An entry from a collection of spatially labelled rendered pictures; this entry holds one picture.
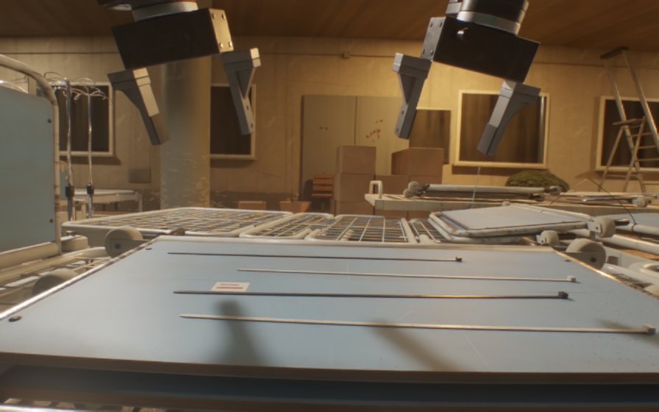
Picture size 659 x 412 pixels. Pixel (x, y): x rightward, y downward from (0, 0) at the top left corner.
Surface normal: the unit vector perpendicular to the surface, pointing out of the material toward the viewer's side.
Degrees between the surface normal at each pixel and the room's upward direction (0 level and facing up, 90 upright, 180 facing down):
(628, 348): 5
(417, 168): 90
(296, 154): 90
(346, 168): 90
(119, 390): 3
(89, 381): 3
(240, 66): 113
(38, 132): 90
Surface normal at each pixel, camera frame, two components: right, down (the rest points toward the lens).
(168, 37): -0.10, 0.46
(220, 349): 0.03, -0.99
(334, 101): -0.01, 0.07
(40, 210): 1.00, 0.04
